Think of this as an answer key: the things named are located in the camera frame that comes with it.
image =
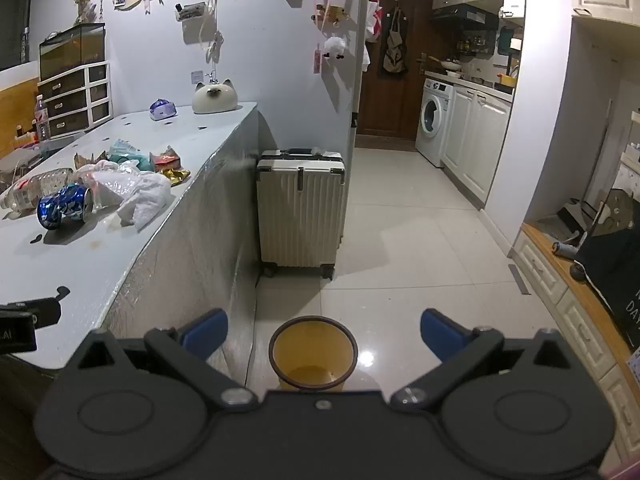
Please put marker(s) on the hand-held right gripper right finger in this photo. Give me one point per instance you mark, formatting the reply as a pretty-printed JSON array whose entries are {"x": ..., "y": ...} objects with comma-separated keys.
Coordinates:
[{"x": 439, "y": 334}]

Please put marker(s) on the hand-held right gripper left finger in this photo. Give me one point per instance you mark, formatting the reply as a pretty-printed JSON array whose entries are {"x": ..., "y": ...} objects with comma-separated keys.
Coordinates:
[{"x": 205, "y": 334}]

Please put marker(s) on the yellow trash bin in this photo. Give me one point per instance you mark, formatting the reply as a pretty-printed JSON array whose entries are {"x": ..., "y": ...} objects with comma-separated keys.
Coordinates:
[{"x": 312, "y": 379}]

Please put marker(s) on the crushed blue drink can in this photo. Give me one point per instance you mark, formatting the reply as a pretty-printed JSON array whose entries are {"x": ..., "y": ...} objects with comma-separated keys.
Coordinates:
[{"x": 62, "y": 207}]

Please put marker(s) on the crushed clear plastic bottle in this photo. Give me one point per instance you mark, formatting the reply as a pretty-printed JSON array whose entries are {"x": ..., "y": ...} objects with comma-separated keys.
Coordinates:
[{"x": 30, "y": 187}]

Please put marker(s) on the white plastic bag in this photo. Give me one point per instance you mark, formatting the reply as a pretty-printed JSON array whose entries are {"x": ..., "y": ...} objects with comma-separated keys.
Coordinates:
[{"x": 147, "y": 200}]

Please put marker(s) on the gold foil wrapper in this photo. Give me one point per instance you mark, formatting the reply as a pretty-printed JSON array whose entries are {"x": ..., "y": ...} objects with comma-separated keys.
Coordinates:
[{"x": 175, "y": 176}]

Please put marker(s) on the red foil packet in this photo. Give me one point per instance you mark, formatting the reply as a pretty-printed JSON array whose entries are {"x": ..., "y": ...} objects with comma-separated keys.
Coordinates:
[{"x": 167, "y": 162}]

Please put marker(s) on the teal plastic bag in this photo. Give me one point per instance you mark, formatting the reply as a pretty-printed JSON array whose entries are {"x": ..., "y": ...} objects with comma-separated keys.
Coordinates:
[{"x": 125, "y": 152}]

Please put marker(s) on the white drawer bench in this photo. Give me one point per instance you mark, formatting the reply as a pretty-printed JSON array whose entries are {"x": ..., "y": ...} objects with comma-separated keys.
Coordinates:
[{"x": 545, "y": 270}]

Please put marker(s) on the white ribbed suitcase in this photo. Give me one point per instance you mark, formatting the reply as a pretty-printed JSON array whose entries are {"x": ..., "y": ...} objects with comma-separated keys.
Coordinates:
[{"x": 300, "y": 220}]

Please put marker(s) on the grey spray can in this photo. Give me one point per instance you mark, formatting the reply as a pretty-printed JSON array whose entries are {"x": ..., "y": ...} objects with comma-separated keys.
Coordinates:
[{"x": 565, "y": 249}]

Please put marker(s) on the crumpled clear plastic bag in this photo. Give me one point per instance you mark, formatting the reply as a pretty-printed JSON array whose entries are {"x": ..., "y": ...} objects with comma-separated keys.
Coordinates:
[{"x": 110, "y": 187}]

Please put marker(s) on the torn cardboard piece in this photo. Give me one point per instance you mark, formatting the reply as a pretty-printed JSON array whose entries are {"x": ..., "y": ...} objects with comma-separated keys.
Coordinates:
[{"x": 84, "y": 159}]

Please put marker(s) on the black printed cushion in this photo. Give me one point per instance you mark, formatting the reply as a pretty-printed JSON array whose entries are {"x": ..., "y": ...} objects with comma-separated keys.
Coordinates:
[{"x": 610, "y": 270}]

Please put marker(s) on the white kitchen base cabinet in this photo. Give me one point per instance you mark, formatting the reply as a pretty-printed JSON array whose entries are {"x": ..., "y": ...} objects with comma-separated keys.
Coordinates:
[{"x": 475, "y": 140}]

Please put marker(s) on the clear water bottle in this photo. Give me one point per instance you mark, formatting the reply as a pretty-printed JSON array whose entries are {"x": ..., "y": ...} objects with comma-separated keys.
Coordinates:
[{"x": 43, "y": 122}]

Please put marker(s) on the white washing machine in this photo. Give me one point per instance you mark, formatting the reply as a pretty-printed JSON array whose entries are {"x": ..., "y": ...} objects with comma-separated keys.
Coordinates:
[{"x": 432, "y": 120}]

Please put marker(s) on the white drawer unit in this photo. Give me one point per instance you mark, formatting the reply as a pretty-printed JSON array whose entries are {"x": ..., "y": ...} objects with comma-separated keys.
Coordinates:
[{"x": 70, "y": 105}]

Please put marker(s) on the purple crumpled wrapper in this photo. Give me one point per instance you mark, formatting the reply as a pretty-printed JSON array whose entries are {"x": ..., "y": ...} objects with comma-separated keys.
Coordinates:
[{"x": 163, "y": 110}]

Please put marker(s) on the white cat-shaped ornament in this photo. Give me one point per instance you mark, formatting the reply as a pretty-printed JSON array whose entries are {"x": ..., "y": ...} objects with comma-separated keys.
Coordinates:
[{"x": 215, "y": 101}]

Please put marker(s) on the brown wooden door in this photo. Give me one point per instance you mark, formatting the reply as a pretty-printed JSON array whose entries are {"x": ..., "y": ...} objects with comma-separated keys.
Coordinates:
[{"x": 372, "y": 105}]

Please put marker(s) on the small silver figurine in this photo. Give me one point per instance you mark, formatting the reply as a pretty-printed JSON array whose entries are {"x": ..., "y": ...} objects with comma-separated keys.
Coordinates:
[{"x": 212, "y": 78}]

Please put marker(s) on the yellow kitchen container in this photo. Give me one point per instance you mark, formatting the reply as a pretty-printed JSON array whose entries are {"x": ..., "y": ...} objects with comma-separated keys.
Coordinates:
[{"x": 507, "y": 80}]

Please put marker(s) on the glass fish tank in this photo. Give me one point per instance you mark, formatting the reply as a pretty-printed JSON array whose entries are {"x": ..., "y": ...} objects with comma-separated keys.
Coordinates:
[{"x": 70, "y": 52}]

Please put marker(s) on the slim clear bottle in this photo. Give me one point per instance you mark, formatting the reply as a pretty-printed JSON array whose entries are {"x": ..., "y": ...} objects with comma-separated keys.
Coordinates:
[{"x": 24, "y": 45}]

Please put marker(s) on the hanging tote bag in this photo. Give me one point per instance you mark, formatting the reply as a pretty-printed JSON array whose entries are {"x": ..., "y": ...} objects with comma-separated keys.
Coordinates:
[{"x": 395, "y": 52}]

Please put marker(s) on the pink hanging tag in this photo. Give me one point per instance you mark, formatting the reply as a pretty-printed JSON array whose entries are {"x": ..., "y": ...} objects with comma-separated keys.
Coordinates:
[{"x": 317, "y": 60}]

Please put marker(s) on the white plush sheep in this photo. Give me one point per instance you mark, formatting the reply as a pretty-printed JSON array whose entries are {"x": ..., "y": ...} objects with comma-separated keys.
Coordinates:
[{"x": 335, "y": 46}]

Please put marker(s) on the dark window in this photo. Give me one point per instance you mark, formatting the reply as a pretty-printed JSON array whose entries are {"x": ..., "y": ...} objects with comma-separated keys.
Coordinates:
[{"x": 15, "y": 10}]

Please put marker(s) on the black range hood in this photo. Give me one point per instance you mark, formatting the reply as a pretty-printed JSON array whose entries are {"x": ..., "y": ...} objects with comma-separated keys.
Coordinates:
[{"x": 465, "y": 14}]

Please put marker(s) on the wall socket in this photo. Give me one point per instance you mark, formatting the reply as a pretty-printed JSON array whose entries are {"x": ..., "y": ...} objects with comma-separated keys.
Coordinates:
[{"x": 198, "y": 78}]

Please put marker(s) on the clear wall shelf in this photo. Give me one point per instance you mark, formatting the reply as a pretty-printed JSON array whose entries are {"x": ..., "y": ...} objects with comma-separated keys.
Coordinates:
[{"x": 192, "y": 10}]

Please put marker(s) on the wooden wall hook rack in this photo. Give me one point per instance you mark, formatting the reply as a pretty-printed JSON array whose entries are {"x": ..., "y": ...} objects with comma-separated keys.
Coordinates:
[{"x": 331, "y": 14}]

